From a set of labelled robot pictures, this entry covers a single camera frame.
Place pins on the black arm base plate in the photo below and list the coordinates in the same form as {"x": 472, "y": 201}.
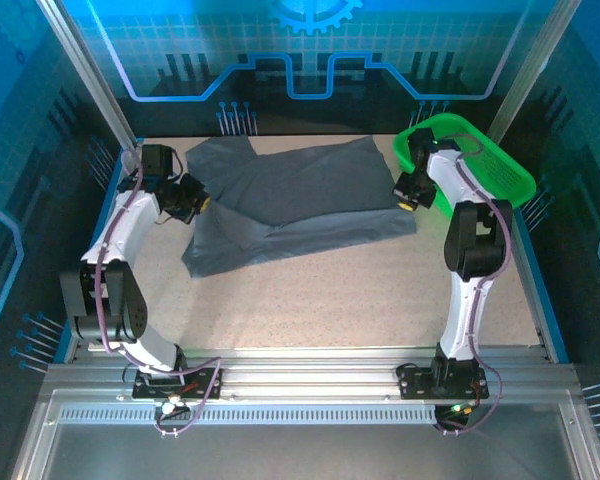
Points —
{"x": 205, "y": 386}
{"x": 415, "y": 382}

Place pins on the green plastic basket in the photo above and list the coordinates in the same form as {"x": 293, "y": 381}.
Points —
{"x": 500, "y": 170}

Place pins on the long aluminium base rail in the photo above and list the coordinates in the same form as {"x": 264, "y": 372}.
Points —
{"x": 305, "y": 375}

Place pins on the grey metal shelf panel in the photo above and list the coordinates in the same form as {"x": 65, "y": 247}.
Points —
{"x": 300, "y": 452}

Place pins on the small controller board with LED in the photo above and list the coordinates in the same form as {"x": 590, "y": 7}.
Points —
{"x": 457, "y": 408}
{"x": 170, "y": 407}

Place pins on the aluminium side rail blue edged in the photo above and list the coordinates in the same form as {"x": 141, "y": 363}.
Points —
{"x": 71, "y": 353}
{"x": 532, "y": 280}

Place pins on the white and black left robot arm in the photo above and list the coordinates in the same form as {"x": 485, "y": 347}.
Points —
{"x": 115, "y": 235}

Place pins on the aluminium frame post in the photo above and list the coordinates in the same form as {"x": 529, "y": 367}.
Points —
{"x": 525, "y": 75}
{"x": 92, "y": 75}

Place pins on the grey t-shirt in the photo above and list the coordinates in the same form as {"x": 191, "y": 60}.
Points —
{"x": 305, "y": 190}

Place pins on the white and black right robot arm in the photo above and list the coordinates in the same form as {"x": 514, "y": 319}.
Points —
{"x": 460, "y": 325}

